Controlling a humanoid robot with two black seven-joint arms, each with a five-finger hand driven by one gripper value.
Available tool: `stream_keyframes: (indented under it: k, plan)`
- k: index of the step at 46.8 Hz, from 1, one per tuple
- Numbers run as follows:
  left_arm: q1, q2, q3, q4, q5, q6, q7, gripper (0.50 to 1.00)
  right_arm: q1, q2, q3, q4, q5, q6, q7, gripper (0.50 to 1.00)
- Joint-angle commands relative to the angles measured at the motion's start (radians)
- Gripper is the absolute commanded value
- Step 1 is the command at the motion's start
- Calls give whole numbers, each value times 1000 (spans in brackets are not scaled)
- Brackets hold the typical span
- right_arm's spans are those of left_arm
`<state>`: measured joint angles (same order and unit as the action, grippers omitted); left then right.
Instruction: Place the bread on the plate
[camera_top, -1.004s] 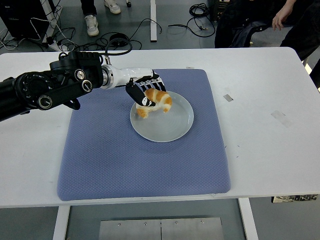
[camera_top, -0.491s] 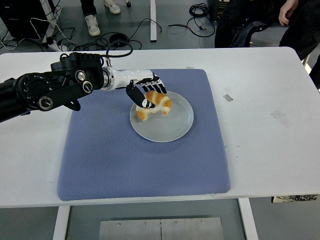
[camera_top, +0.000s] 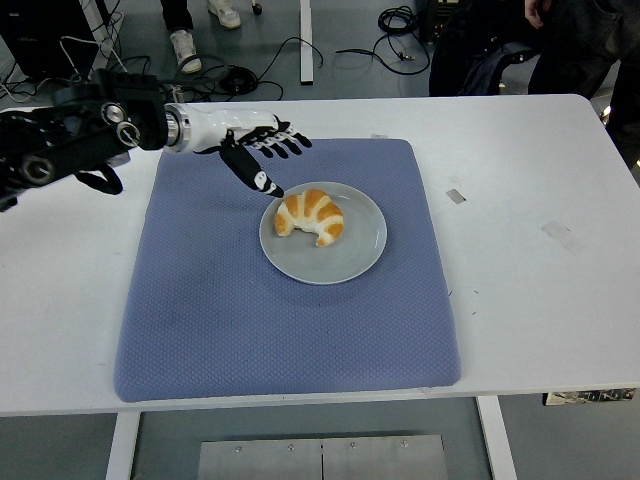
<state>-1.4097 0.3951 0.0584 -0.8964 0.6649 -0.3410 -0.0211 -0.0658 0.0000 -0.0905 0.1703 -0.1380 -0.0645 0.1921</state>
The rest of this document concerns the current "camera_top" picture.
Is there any blue quilted mat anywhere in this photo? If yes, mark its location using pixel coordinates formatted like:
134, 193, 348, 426
113, 138, 462, 403

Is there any black equipment box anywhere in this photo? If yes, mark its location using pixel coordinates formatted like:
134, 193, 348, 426
418, 0, 464, 44

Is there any white desk post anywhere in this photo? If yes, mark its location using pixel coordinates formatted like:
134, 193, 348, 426
298, 0, 315, 84

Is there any black and white label strip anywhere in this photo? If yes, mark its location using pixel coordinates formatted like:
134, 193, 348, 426
543, 388, 637, 407

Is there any black cabinet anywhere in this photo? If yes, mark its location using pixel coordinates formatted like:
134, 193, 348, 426
0, 0, 104, 81

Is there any orange striped croissant bread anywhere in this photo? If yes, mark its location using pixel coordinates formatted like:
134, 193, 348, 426
273, 188, 345, 248

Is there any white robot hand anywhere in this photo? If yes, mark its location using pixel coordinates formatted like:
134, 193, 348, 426
188, 107, 313, 199

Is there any grey round plate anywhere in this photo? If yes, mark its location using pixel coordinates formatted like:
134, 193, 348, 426
258, 180, 389, 286

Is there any black coiled cable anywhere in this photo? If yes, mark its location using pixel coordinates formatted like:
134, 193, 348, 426
334, 4, 432, 76

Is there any clear tape patch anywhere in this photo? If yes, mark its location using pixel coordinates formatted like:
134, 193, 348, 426
540, 220, 586, 256

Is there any chair with dark jacket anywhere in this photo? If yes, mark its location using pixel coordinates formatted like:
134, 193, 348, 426
428, 24, 539, 97

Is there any grey metal plate with screws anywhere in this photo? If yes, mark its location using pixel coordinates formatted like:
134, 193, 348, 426
196, 434, 448, 480

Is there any white table leg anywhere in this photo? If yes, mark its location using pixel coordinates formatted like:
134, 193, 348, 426
104, 411, 141, 480
475, 395, 518, 480

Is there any black round cable reel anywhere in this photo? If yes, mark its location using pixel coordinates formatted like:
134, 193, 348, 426
219, 64, 259, 94

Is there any person's leg with white shoe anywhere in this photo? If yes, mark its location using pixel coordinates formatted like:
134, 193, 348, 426
207, 0, 242, 29
160, 0, 203, 75

